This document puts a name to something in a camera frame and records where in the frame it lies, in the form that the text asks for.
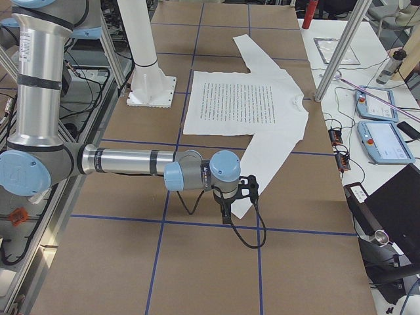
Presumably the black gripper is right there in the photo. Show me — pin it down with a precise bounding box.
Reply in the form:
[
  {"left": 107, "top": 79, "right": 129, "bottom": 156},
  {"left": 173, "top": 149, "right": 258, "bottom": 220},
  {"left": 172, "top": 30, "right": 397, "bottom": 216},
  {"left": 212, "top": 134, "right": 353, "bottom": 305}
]
[{"left": 213, "top": 192, "right": 237, "bottom": 224}]

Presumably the blue teach pendant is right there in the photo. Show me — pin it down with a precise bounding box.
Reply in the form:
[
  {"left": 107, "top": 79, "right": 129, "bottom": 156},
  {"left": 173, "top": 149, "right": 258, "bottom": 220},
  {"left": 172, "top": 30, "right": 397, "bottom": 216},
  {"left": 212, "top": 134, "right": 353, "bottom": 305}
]
[
  {"left": 357, "top": 121, "right": 415, "bottom": 165},
  {"left": 356, "top": 86, "right": 398, "bottom": 122}
]

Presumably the clear water bottle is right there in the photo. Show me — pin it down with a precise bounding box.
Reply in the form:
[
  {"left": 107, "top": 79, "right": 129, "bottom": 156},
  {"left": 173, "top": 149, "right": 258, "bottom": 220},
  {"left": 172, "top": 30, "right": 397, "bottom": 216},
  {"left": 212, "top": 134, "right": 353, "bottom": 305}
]
[{"left": 376, "top": 48, "right": 407, "bottom": 85}]

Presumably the orange black adapter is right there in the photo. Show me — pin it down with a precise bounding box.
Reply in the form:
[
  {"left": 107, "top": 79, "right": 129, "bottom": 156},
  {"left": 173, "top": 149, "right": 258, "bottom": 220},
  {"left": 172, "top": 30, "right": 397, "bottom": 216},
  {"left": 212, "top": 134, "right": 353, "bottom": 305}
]
[
  {"left": 328, "top": 129, "right": 343, "bottom": 146},
  {"left": 335, "top": 152, "right": 351, "bottom": 173}
]

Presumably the upper orange black adapter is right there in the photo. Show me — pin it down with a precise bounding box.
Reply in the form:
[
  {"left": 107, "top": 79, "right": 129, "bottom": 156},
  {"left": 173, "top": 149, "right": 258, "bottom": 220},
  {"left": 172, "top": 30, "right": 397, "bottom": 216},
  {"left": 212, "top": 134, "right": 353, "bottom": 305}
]
[{"left": 328, "top": 129, "right": 343, "bottom": 146}]

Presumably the aluminium frame post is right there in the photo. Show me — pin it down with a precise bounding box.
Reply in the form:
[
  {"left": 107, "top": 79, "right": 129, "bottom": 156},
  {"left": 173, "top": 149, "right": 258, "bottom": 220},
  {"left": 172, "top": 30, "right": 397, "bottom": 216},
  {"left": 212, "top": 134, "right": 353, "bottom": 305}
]
[{"left": 314, "top": 0, "right": 371, "bottom": 102}]

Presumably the black laptop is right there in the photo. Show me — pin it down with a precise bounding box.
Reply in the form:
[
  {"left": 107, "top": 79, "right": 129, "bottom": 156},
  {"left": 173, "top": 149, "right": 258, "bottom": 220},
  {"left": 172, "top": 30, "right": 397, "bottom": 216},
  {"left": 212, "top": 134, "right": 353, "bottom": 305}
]
[{"left": 344, "top": 163, "right": 419, "bottom": 263}]

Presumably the pink rod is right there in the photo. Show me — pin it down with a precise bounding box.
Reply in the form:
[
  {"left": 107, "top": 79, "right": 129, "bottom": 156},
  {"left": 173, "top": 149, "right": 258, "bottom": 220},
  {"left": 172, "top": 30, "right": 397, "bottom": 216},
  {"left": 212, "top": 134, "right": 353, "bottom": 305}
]
[{"left": 334, "top": 75, "right": 420, "bottom": 123}]

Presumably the white long-sleeve printed shirt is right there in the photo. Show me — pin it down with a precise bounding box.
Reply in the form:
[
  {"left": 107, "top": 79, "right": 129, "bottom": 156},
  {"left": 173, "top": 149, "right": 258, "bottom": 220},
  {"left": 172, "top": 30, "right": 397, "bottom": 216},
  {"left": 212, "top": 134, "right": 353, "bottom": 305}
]
[{"left": 182, "top": 33, "right": 311, "bottom": 221}]

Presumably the red bottle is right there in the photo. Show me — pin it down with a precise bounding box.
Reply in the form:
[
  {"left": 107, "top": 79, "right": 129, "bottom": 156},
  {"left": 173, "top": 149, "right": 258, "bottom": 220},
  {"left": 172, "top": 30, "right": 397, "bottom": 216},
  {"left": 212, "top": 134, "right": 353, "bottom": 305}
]
[{"left": 302, "top": 0, "right": 318, "bottom": 30}]

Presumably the lower blue teach pendant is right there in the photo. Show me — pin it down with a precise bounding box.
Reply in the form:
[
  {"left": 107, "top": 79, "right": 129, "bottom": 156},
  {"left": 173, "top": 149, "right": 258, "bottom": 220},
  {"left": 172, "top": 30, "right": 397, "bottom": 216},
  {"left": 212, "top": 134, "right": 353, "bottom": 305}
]
[{"left": 357, "top": 121, "right": 415, "bottom": 165}]

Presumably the upper blue teach pendant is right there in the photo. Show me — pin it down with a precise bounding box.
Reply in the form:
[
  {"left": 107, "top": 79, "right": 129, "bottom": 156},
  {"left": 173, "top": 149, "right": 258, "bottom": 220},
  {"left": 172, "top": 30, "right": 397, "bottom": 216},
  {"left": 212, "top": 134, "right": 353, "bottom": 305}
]
[{"left": 356, "top": 86, "right": 398, "bottom": 122}]

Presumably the black camera cable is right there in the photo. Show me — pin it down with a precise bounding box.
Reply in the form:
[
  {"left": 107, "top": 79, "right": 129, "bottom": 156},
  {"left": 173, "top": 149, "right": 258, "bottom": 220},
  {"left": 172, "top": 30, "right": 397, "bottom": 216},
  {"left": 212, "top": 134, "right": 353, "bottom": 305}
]
[{"left": 177, "top": 188, "right": 267, "bottom": 249}]

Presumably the lower orange black adapter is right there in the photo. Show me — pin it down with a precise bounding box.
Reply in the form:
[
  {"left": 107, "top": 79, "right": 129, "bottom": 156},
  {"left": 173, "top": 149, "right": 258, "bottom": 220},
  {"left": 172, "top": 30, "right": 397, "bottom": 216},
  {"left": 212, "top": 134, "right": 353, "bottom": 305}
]
[{"left": 335, "top": 152, "right": 351, "bottom": 173}]

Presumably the white camera post with base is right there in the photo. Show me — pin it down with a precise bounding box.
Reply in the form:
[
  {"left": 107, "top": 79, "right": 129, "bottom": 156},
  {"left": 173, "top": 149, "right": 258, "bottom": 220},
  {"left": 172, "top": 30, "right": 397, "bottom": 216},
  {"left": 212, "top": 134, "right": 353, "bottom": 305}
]
[{"left": 117, "top": 0, "right": 177, "bottom": 108}]

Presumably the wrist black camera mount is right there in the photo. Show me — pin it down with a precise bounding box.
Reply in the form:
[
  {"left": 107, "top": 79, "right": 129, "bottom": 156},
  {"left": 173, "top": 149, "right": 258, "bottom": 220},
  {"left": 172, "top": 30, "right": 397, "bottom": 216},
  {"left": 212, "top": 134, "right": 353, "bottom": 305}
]
[{"left": 236, "top": 175, "right": 259, "bottom": 203}]

